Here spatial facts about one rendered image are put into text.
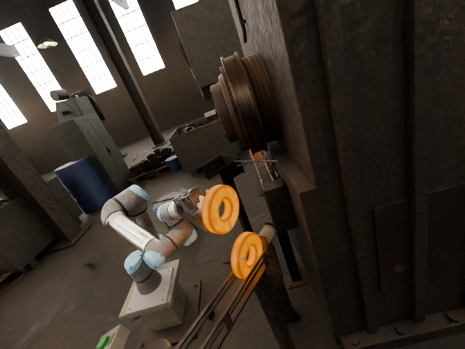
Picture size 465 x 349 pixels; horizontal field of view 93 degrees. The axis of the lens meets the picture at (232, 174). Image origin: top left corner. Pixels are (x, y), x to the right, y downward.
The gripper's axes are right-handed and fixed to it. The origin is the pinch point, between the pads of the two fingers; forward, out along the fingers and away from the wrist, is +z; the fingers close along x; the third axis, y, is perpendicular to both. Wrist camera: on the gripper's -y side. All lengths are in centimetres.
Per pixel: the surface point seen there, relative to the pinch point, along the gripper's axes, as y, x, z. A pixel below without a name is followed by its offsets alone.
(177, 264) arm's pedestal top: -41, 10, -87
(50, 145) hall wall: 379, 333, -1302
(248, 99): 23.0, 33.4, 7.5
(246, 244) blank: -17.0, -0.3, 0.3
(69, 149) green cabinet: 117, 95, -377
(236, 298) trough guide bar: -24.2, -14.8, 0.3
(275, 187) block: -13.4, 29.1, 0.8
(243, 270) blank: -22.5, -6.0, -1.2
